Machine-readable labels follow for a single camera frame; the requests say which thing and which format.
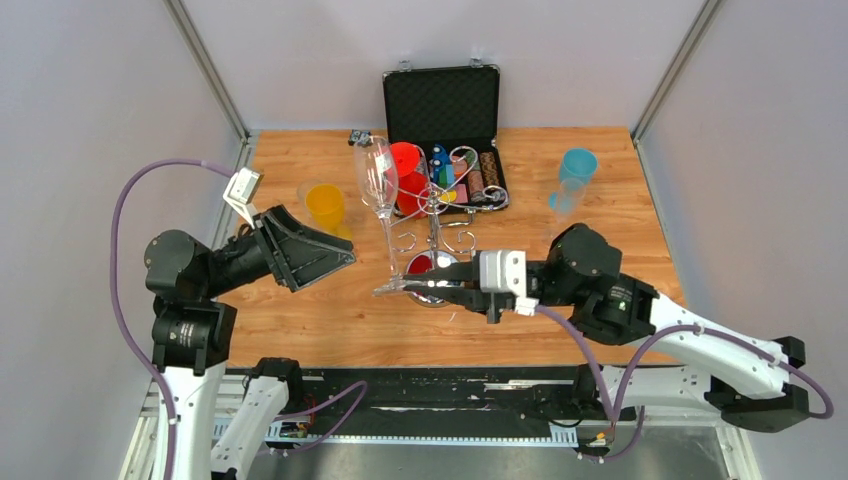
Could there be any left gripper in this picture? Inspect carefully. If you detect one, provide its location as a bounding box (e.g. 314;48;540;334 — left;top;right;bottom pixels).
201;202;355;296

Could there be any black poker chip case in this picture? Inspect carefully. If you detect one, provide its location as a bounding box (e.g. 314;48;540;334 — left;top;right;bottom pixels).
382;58;511;217

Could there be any yellow plastic wine glass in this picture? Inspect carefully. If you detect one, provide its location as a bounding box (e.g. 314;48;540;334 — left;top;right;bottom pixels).
308;183;352;240

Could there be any clear champagne flute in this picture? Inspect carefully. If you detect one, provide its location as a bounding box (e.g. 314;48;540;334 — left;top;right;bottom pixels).
546;177;587;240

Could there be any red plastic wine glass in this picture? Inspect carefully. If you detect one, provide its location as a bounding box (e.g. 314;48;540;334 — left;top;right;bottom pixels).
390;142;429;218

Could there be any blue toy car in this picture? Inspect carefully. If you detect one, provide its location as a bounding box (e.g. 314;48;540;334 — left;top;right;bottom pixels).
429;144;449;183

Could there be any small black blue toy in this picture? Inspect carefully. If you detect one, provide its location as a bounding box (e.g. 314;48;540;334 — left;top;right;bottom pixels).
348;130;372;147

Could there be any green blue block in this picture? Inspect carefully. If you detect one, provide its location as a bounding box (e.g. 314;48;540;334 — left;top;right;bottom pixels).
437;164;456;189

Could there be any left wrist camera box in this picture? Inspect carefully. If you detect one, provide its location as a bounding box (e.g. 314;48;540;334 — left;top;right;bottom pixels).
222;167;263;229

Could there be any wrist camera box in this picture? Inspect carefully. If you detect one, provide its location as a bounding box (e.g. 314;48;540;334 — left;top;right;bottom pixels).
222;167;263;229
477;249;539;323

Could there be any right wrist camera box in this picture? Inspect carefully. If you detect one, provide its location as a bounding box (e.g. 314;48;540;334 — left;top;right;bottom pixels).
477;249;539;323

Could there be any blue plastic wine glass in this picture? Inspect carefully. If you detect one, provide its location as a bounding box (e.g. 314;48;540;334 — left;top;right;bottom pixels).
558;148;599;187

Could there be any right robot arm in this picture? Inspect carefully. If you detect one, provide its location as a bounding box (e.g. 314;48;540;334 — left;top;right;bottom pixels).
402;223;812;433

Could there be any clear wide ribbed glass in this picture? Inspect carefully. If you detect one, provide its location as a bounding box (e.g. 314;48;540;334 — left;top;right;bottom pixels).
297;178;323;213

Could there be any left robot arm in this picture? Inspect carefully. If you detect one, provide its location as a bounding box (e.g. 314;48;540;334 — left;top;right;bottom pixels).
144;205;355;479

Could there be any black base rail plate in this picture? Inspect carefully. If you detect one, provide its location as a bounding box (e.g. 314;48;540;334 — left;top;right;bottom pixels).
283;366;607;440

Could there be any pink block with yellow disc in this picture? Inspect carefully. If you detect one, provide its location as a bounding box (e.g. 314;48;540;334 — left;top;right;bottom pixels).
441;184;468;204

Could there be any chrome wine glass rack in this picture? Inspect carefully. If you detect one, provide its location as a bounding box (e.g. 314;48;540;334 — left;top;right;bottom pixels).
395;142;510;273

